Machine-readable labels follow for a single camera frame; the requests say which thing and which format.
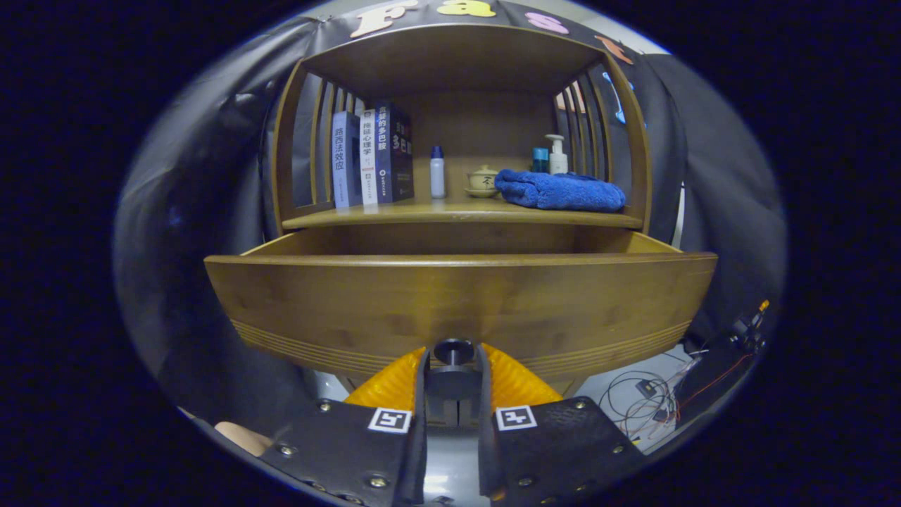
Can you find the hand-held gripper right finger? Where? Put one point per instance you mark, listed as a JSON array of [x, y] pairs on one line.
[[486, 451]]

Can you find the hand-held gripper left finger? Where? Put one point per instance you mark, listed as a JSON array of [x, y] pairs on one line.
[[421, 422]]

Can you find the wooden drawer with black knob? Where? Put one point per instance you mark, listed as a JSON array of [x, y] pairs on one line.
[[457, 296]]

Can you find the wooden countertop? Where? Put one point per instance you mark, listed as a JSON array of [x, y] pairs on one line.
[[422, 211]]

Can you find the wooden cabinet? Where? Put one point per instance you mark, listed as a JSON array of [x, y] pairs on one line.
[[486, 120]]

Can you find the small white blue-capped bottle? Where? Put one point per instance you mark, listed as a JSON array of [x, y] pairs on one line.
[[438, 176]]

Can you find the beige lidded teacup with saucer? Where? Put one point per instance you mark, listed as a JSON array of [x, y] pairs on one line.
[[482, 182]]

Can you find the dark navy book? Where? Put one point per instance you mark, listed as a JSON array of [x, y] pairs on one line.
[[395, 155]]

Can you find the white book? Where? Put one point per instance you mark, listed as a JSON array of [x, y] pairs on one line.
[[367, 158]]

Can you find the folded blue towel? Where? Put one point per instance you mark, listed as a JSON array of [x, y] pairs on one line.
[[563, 191]]

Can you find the light blue book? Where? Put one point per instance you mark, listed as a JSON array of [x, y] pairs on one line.
[[343, 162]]

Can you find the teal bottle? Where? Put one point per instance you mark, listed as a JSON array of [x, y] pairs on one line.
[[540, 160]]

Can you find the black device with orange tip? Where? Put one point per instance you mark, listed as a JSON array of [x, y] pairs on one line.
[[747, 331]]

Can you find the white pump bottle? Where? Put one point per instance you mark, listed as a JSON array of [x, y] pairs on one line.
[[557, 162]]

